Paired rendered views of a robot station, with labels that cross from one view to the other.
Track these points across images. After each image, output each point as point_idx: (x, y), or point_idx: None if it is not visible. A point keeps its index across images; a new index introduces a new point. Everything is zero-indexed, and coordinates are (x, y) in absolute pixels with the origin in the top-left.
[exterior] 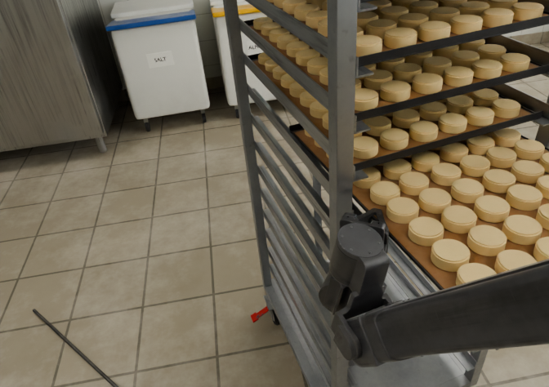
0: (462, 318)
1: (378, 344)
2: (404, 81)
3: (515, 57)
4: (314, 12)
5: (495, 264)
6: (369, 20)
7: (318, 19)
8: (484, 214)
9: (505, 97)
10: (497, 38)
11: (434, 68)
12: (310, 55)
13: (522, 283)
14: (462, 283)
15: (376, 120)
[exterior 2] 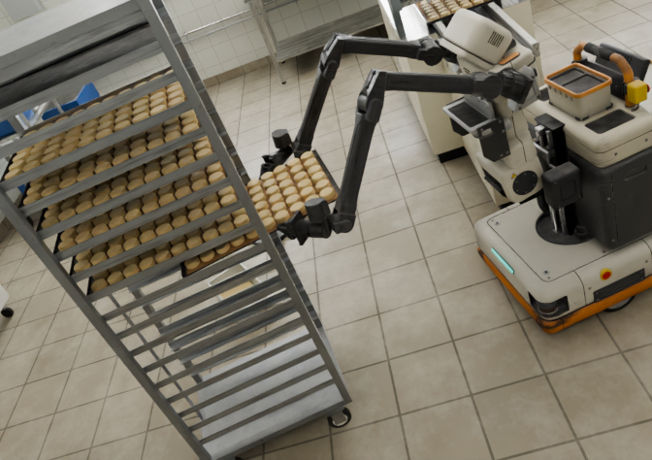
0: (357, 165)
1: (350, 209)
2: (214, 192)
3: None
4: (161, 200)
5: (320, 190)
6: (187, 180)
7: (172, 197)
8: (293, 193)
9: None
10: None
11: None
12: (168, 225)
13: (358, 141)
14: (328, 195)
15: (221, 217)
